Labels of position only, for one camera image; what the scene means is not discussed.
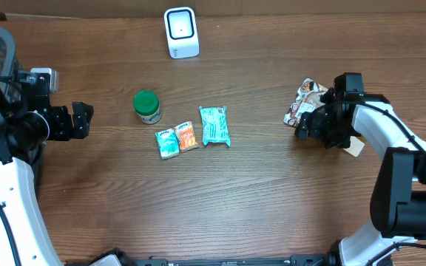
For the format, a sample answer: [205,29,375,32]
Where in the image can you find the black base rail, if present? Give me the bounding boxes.
[132,254,336,266]

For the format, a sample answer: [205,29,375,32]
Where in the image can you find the beige brown snack bag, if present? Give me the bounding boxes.
[283,78,365,158]

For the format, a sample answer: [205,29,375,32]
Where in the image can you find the white barcode scanner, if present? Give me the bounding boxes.
[163,7,200,59]

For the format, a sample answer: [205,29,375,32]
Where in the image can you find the orange tissue pack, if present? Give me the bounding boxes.
[174,121,199,152]

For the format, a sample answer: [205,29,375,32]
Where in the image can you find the teal tissue pack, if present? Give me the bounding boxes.
[155,129,180,160]

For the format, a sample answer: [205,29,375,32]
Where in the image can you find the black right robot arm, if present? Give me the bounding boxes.
[284,72,426,266]

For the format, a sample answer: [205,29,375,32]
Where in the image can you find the green lid white jar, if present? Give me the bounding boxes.
[133,90,162,124]

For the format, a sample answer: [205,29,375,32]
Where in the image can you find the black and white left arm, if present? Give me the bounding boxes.
[0,68,94,265]

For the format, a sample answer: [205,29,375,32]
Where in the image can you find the teal wet wipes pack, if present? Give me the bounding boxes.
[199,106,231,146]

